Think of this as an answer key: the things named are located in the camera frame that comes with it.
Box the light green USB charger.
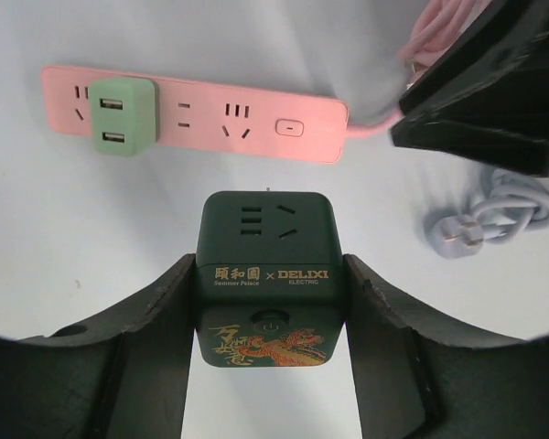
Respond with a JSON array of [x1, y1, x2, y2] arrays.
[[88, 76, 159, 157]]

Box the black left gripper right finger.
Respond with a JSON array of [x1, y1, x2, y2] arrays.
[[344, 255, 549, 438]]

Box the light blue round power strip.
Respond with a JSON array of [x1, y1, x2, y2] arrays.
[[426, 168, 549, 260]]

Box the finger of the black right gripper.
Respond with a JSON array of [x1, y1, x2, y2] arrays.
[[391, 1, 549, 177]]

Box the pink long power strip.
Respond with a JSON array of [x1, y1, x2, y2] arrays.
[[41, 65, 403, 164]]

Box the dark green cube socket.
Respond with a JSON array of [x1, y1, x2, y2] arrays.
[[194, 191, 350, 368]]

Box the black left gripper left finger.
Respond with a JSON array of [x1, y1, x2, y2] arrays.
[[0, 255, 194, 438]]

